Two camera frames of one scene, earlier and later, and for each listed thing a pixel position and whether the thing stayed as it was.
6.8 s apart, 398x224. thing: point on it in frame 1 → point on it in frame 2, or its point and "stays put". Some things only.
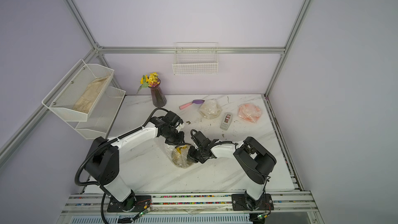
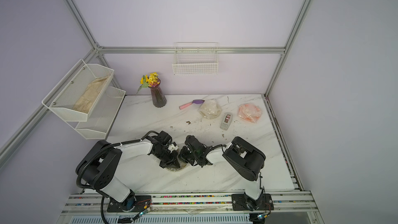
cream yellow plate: x=210 y=109 stays put
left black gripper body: x=173 y=138 → x=166 y=158
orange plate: x=250 y=111 stays put
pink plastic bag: x=250 y=112 stays put
